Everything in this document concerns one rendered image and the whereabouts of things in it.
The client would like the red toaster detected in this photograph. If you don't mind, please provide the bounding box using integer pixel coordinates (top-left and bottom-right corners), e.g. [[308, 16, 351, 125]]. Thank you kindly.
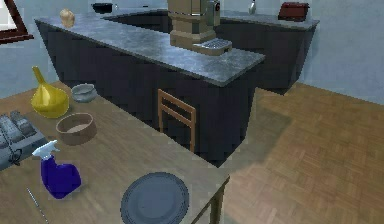
[[277, 1, 311, 22]]

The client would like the blue spray bottle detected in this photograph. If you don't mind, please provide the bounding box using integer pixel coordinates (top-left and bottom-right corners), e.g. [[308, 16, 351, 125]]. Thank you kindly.
[[31, 139, 83, 200]]

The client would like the yellow funnel-shaped vase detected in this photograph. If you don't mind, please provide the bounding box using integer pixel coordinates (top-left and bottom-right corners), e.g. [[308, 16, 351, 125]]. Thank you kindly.
[[30, 65, 70, 119]]

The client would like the black pan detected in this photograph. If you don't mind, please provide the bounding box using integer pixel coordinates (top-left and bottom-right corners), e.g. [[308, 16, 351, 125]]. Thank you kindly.
[[91, 2, 115, 14]]

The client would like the wooden chair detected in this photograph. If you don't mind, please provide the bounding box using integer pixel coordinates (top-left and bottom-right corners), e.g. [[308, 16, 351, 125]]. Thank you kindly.
[[157, 88, 197, 154]]

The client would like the small grey bowl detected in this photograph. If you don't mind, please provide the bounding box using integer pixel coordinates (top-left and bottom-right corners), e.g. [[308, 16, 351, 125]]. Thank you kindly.
[[71, 83, 98, 104]]

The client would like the thin grey rod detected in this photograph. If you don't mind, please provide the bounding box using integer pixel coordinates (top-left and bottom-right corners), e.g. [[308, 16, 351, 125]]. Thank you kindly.
[[26, 187, 50, 224]]

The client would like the dark kitchen counter grey top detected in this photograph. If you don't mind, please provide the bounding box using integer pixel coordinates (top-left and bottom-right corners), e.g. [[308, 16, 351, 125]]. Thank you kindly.
[[34, 7, 320, 168]]

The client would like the beige rounded jar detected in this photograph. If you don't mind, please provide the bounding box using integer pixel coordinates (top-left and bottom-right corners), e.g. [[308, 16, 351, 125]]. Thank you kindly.
[[59, 8, 76, 29]]

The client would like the tan coffee machine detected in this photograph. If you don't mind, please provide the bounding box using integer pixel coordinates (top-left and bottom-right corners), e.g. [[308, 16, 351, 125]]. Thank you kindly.
[[166, 0, 233, 57]]

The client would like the brown round bowl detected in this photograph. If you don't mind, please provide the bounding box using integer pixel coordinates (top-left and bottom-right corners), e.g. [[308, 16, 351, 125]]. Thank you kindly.
[[55, 112, 98, 146]]

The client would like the dark framed window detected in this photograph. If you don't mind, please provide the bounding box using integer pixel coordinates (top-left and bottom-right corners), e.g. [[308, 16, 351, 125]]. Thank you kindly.
[[0, 0, 35, 45]]

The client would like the dark grey round plate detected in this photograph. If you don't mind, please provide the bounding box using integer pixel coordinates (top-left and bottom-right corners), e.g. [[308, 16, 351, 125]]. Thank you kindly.
[[120, 171, 191, 224]]

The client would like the wooden dining table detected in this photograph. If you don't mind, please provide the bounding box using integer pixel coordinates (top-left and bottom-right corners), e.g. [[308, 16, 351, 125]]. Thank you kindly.
[[0, 80, 231, 224]]

